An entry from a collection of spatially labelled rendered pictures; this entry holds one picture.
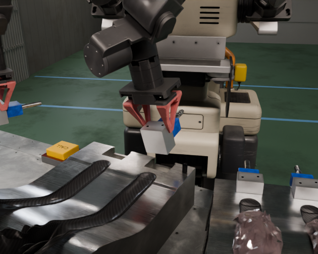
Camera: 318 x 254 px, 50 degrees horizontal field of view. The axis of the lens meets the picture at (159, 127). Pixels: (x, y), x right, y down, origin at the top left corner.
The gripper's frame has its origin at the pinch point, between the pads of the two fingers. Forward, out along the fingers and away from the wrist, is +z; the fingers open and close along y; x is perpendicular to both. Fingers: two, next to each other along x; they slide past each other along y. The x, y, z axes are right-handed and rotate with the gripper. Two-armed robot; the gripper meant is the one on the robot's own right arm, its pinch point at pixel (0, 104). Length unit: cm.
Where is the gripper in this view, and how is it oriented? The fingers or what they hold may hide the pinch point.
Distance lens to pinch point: 96.3
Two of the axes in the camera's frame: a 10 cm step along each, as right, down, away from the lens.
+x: 7.9, -2.4, 5.7
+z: 0.0, 9.2, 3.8
